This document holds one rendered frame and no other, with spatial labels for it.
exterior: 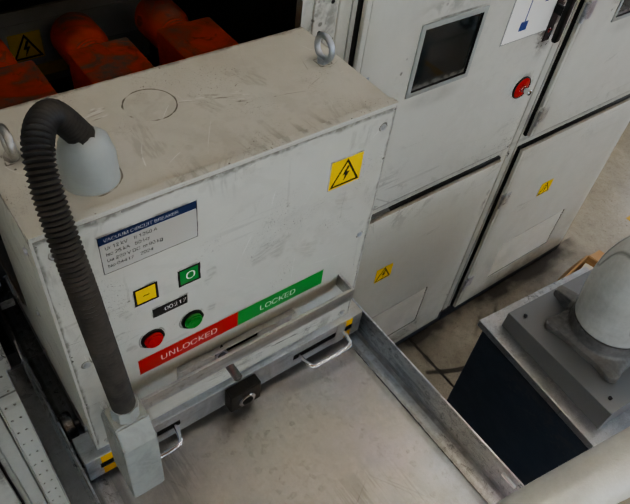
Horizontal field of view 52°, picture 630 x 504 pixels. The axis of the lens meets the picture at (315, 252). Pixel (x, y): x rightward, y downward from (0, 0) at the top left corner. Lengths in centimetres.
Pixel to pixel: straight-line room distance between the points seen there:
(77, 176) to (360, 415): 69
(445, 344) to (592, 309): 107
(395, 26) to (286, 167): 47
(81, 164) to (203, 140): 16
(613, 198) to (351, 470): 238
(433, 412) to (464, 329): 126
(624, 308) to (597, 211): 184
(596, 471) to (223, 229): 50
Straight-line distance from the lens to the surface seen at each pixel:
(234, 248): 85
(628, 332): 139
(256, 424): 116
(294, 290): 102
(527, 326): 146
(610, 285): 133
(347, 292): 105
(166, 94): 86
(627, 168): 350
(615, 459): 76
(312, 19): 110
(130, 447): 87
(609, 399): 142
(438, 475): 117
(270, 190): 82
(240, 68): 91
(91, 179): 71
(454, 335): 242
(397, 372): 123
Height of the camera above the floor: 188
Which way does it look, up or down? 48 degrees down
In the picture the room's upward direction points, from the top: 9 degrees clockwise
